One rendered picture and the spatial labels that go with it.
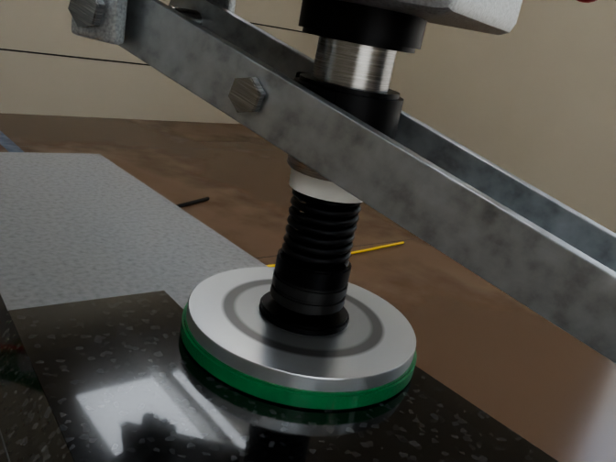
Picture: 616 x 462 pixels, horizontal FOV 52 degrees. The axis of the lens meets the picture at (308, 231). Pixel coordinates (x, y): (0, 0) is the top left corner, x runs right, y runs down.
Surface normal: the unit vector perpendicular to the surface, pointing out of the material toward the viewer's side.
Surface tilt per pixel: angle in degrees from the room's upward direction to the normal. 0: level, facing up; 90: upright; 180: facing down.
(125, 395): 0
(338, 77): 90
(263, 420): 0
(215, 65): 90
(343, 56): 90
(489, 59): 90
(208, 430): 0
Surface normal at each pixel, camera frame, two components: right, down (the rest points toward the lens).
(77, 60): 0.62, 0.36
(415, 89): -0.77, 0.07
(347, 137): -0.45, 0.21
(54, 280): 0.18, -0.93
